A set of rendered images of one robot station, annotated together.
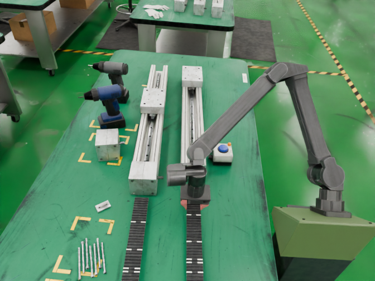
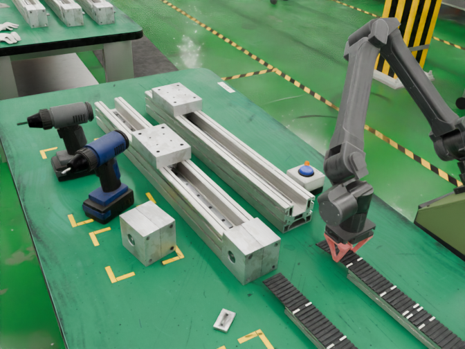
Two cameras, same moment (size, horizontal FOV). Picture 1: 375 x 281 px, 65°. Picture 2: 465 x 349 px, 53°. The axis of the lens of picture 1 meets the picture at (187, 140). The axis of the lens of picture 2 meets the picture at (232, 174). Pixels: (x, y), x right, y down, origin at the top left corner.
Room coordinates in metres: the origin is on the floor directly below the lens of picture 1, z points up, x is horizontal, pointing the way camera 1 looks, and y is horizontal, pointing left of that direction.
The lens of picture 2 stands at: (0.09, 0.64, 1.58)
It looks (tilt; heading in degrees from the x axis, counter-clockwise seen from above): 34 degrees down; 327
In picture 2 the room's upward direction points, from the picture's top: 3 degrees clockwise
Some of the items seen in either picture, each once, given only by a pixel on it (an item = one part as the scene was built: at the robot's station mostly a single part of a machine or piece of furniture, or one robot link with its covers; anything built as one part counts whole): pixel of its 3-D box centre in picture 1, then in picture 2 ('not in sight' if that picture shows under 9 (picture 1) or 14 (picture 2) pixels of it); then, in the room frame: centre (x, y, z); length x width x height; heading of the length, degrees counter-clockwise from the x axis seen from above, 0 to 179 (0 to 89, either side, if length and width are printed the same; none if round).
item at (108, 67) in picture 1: (109, 81); (59, 142); (1.32, 0.43, 0.89); 0.20 x 0.08 x 0.22; 87
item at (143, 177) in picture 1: (147, 178); (254, 248); (0.73, 0.15, 0.83); 0.12 x 0.09 x 0.10; 93
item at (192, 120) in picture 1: (191, 112); (215, 146); (1.19, -0.01, 0.82); 0.80 x 0.10 x 0.09; 3
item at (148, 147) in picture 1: (153, 110); (161, 163); (1.18, 0.18, 0.82); 0.80 x 0.10 x 0.09; 3
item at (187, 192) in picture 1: (196, 188); (352, 218); (0.63, -0.04, 0.92); 0.10 x 0.07 x 0.07; 92
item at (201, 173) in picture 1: (195, 176); (356, 197); (0.62, -0.03, 0.99); 0.07 x 0.06 x 0.07; 99
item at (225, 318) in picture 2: (102, 206); (224, 320); (0.62, 0.29, 0.78); 0.05 x 0.03 x 0.01; 126
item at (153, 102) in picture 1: (153, 102); (160, 149); (1.18, 0.18, 0.87); 0.16 x 0.11 x 0.07; 3
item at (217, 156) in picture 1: (220, 154); (302, 181); (0.91, -0.15, 0.81); 0.10 x 0.08 x 0.06; 93
